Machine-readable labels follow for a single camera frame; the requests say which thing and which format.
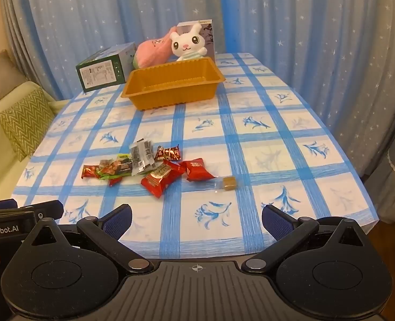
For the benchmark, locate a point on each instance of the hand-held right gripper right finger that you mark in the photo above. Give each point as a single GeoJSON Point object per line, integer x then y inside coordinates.
{"type": "Point", "coordinates": [276, 222]}

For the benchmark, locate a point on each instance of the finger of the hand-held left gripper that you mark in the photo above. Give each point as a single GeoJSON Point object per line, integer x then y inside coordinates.
{"type": "Point", "coordinates": [47, 210]}
{"type": "Point", "coordinates": [0, 204]}

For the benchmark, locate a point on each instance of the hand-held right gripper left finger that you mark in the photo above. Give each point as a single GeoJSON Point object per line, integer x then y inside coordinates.
{"type": "Point", "coordinates": [117, 222]}

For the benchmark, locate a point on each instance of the green-edged snack packet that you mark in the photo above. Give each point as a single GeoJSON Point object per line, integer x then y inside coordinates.
{"type": "Point", "coordinates": [109, 168]}
{"type": "Point", "coordinates": [124, 164]}

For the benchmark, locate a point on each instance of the red brown candy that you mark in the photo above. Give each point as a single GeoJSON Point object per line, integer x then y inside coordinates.
{"type": "Point", "coordinates": [167, 153]}

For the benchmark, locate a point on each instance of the orange plastic tray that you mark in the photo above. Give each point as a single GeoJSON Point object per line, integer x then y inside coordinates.
{"type": "Point", "coordinates": [170, 97]}

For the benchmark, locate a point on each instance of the small red candy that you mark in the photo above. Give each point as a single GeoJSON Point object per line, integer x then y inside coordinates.
{"type": "Point", "coordinates": [90, 171]}
{"type": "Point", "coordinates": [115, 180]}

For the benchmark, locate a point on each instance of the large red snack packet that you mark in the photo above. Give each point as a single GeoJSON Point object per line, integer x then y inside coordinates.
{"type": "Point", "coordinates": [159, 179]}

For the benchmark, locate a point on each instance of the clear-wrapped brown candy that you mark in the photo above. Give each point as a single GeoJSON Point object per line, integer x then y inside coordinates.
{"type": "Point", "coordinates": [229, 183]}

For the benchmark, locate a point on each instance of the blue checked tablecloth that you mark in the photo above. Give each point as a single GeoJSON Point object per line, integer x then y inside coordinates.
{"type": "Point", "coordinates": [251, 160]}

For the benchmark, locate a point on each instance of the clear black snack packet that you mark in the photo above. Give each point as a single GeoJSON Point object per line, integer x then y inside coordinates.
{"type": "Point", "coordinates": [142, 157]}

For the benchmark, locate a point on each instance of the green zigzag cushion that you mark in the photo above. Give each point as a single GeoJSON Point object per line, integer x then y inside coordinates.
{"type": "Point", "coordinates": [27, 123]}

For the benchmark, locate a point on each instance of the grey lace-trimmed chair cover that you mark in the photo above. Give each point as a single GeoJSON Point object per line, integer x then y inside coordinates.
{"type": "Point", "coordinates": [391, 180]}

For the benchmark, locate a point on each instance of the beige cushion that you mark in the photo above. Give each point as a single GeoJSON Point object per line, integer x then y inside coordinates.
{"type": "Point", "coordinates": [0, 77]}

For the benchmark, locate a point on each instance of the green cardboard box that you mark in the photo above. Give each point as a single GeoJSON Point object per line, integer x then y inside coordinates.
{"type": "Point", "coordinates": [100, 73]}

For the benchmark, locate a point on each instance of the pink plush toy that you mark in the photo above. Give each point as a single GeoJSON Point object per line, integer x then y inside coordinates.
{"type": "Point", "coordinates": [150, 53]}

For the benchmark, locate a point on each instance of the blue starry curtain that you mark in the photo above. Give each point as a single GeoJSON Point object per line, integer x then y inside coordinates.
{"type": "Point", "coordinates": [100, 13]}
{"type": "Point", "coordinates": [317, 40]}

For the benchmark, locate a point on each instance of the white rabbit plush toy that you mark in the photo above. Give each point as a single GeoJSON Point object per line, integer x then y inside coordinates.
{"type": "Point", "coordinates": [184, 45]}

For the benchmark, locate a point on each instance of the grey printed box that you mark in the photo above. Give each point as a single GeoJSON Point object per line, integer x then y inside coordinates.
{"type": "Point", "coordinates": [211, 36]}

